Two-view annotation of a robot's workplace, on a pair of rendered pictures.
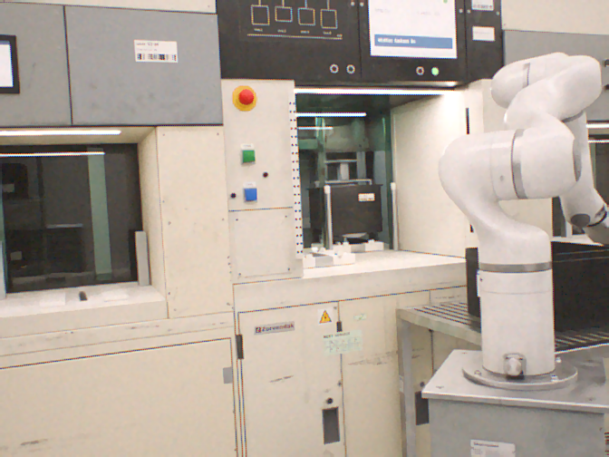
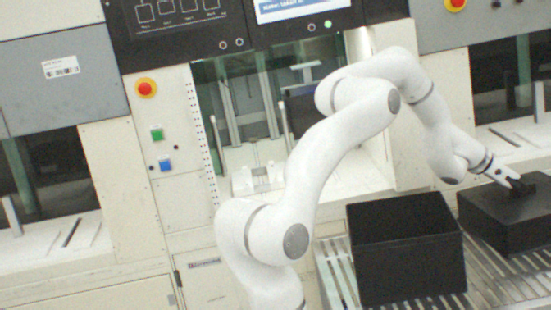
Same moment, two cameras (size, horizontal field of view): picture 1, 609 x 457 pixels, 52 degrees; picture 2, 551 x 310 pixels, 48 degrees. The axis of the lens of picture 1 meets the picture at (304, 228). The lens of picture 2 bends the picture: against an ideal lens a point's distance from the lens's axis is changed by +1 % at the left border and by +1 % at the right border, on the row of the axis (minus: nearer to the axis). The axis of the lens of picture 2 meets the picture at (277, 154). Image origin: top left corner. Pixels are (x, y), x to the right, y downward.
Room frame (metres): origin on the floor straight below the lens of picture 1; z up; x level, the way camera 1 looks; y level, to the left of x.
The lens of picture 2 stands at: (0.00, -0.81, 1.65)
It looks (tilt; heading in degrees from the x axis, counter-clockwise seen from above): 18 degrees down; 19
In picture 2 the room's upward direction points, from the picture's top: 11 degrees counter-clockwise
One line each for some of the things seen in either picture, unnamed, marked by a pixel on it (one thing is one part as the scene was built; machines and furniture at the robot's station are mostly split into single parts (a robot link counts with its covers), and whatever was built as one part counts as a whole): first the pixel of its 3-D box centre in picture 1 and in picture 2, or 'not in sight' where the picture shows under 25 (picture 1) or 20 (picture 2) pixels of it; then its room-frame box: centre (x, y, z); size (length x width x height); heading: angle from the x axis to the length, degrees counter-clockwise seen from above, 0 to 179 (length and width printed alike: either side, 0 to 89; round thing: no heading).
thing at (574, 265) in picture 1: (542, 282); (402, 244); (1.52, -0.58, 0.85); 0.28 x 0.28 x 0.17; 13
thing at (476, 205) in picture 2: not in sight; (523, 206); (1.78, -0.90, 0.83); 0.29 x 0.29 x 0.13; 28
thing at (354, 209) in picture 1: (344, 201); (311, 102); (2.40, -0.16, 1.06); 0.24 x 0.20 x 0.32; 111
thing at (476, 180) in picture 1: (493, 199); (257, 253); (1.10, -0.33, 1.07); 0.19 x 0.12 x 0.24; 58
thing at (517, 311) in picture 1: (517, 320); not in sight; (1.08, -0.36, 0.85); 0.19 x 0.19 x 0.18
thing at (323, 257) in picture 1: (312, 257); (260, 177); (2.01, -0.02, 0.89); 0.22 x 0.21 x 0.04; 21
